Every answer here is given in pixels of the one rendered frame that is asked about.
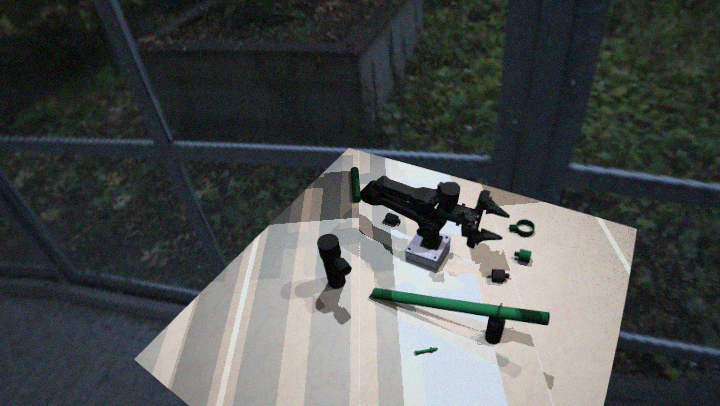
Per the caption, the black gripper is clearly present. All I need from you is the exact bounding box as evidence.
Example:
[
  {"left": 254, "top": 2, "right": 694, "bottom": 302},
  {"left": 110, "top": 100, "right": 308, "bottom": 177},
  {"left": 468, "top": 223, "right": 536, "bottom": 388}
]
[{"left": 453, "top": 190, "right": 510, "bottom": 249}]

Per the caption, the green pipe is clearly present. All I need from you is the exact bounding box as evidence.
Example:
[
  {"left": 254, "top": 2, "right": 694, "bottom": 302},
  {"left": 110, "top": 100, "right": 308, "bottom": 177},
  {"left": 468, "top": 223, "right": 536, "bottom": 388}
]
[{"left": 372, "top": 287, "right": 550, "bottom": 326}]

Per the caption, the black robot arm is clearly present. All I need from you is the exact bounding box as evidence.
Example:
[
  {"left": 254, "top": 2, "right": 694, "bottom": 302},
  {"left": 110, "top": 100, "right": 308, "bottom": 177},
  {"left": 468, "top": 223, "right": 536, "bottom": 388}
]
[{"left": 360, "top": 176, "right": 478, "bottom": 251}]

